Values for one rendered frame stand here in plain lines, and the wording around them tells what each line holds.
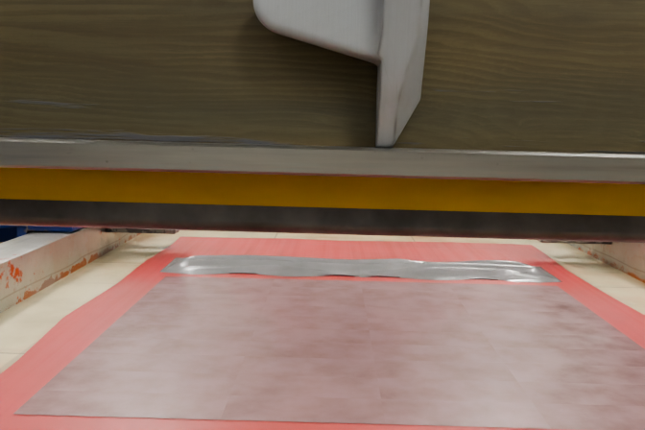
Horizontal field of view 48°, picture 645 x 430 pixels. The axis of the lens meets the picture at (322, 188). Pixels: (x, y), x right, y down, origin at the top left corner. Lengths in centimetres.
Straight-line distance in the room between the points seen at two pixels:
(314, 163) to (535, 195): 9
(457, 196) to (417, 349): 19
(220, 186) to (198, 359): 17
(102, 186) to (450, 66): 14
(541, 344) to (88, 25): 33
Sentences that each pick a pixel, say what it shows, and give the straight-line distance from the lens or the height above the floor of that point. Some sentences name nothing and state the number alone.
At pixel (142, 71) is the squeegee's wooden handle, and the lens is 27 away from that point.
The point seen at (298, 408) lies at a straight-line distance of 36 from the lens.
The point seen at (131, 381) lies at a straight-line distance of 40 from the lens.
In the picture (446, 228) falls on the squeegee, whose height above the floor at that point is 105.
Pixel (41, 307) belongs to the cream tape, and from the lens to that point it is 56.
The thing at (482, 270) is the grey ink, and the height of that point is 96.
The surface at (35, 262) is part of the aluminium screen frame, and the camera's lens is 60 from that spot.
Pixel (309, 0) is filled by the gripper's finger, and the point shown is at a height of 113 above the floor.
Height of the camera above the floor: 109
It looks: 5 degrees down
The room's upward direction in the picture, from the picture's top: 1 degrees clockwise
